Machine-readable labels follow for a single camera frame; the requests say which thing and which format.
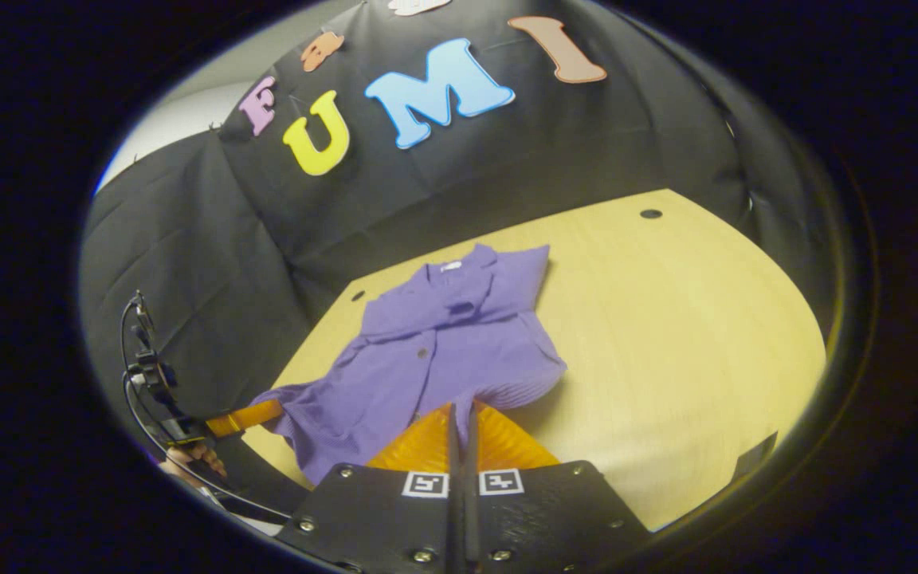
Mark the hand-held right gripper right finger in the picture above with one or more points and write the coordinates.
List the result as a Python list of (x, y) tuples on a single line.
[(547, 518)]

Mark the black backdrop cloth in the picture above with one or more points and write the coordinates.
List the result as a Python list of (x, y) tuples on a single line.
[(212, 263)]

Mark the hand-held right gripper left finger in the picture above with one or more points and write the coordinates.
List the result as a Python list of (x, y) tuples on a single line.
[(379, 518)]

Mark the purple button-up garment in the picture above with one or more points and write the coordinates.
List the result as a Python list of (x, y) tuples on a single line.
[(435, 351)]

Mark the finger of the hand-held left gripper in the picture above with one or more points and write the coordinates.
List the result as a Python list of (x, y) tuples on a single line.
[(244, 418)]

